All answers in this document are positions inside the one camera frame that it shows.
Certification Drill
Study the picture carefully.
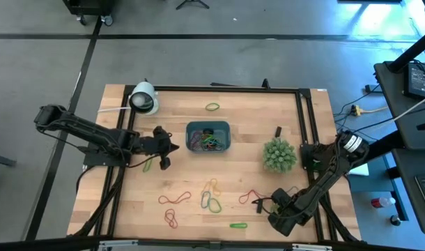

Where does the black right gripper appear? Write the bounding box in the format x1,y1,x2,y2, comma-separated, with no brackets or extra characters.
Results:
267,200,309,238

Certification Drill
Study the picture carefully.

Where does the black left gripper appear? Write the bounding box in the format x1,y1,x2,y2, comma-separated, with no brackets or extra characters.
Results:
138,125,180,157

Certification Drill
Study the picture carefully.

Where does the teal rubber band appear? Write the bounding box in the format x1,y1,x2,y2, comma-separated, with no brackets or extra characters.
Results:
205,139,227,151

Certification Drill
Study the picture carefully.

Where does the teal plastic bin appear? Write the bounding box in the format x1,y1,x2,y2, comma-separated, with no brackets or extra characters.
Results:
185,120,232,153

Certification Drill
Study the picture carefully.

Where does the yellow rubber band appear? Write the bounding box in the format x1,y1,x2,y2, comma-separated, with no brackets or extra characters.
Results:
201,178,222,197

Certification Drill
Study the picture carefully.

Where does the green artificial succulent plant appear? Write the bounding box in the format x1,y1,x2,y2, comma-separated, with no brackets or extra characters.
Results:
262,137,298,174

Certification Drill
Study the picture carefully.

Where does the white box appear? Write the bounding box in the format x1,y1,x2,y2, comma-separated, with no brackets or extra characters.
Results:
348,162,370,177

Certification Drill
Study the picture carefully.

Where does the black desk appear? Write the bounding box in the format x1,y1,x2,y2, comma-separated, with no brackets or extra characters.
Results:
373,59,425,151
392,148,425,236

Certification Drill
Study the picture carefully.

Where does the black tripod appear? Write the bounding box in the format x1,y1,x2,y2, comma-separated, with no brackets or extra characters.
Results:
176,0,210,10

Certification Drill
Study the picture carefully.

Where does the black rig crossbeam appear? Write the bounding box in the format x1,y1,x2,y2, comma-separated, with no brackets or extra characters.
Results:
0,235,425,251

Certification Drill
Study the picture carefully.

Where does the black wheeled cart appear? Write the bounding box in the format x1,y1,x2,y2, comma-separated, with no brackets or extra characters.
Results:
61,0,115,27

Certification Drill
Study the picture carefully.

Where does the grey chair base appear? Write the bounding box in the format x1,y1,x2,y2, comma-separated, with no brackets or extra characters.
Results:
0,151,17,168

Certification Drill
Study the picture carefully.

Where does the black power supply box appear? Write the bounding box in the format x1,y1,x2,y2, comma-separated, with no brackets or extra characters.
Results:
403,62,425,100

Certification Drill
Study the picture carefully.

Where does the black diagonal pole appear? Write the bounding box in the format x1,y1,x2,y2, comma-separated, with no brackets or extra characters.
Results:
388,26,425,73

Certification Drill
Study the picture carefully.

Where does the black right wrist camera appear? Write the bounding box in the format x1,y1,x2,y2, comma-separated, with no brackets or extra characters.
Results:
270,188,293,207

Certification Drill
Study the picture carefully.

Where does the white cylindrical camera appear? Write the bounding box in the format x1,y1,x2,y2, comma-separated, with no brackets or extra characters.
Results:
128,80,160,116

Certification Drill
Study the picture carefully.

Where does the white cable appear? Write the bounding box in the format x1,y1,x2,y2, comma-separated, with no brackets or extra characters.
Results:
372,91,425,130

